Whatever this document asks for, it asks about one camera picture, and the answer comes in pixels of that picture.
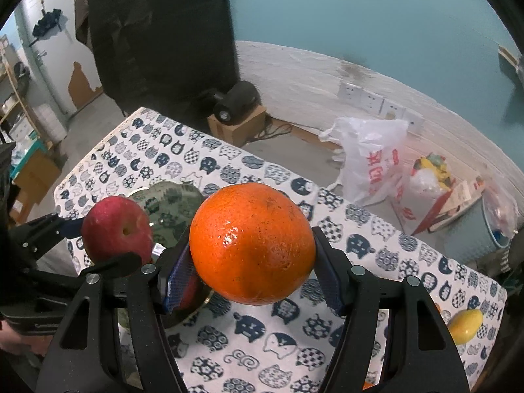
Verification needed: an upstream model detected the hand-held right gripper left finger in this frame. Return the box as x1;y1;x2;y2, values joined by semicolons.
36;226;198;393

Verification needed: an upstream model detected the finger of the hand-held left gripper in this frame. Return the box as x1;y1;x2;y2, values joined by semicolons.
78;253;145;279
7;212;87;255

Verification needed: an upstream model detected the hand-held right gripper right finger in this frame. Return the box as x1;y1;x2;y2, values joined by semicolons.
312;225;472;393

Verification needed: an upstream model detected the red apple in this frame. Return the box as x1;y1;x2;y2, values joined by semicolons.
81;196;154;265
176;274;203;312

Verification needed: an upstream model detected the green patterned glass bowl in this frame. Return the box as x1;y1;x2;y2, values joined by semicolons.
117;181;214;330

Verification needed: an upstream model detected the large orange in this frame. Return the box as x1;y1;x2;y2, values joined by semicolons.
189;183;317;306

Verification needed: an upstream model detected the yellow pear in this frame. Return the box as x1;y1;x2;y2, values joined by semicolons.
446;309;484;345

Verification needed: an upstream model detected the person's left hand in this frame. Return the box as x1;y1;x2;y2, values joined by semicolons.
0;328;24;353

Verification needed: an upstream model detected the large cardboard box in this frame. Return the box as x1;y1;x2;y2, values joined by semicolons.
11;147;62;214

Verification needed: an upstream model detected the cat print tablecloth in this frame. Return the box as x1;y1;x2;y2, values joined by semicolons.
53;107;508;393

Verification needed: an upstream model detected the white cylindrical container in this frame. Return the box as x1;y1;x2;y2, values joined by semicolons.
35;104;68;145

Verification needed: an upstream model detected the white plastic bag red print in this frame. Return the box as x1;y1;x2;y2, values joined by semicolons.
318;116;410;206

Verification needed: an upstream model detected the clear plastic trash bag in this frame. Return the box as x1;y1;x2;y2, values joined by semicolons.
391;153;455;236

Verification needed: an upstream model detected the red and white carton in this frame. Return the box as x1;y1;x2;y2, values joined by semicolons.
411;175;487;235

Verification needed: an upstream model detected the pale blue bin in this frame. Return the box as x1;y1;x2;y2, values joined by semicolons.
444;184;522;262

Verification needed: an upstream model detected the small cardboard box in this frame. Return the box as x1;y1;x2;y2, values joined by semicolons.
207;104;268;147

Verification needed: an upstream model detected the white door peeling paint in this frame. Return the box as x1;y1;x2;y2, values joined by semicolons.
14;0;105;121

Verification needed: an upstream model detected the black cylindrical device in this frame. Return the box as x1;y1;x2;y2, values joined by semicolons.
212;81;261;125

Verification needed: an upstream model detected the black folded umbrella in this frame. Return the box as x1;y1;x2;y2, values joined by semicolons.
32;7;65;38

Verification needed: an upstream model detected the black hanging cloth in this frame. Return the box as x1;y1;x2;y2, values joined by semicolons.
84;0;243;109

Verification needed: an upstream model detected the wooden strip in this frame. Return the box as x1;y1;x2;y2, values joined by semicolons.
497;45;524;80

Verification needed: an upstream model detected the black cable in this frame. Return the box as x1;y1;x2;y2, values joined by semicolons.
262;120;294;140

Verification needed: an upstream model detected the white wall socket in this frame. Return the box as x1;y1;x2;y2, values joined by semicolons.
403;110;425;132
382;100;406;120
361;90;386;110
339;81;365;101

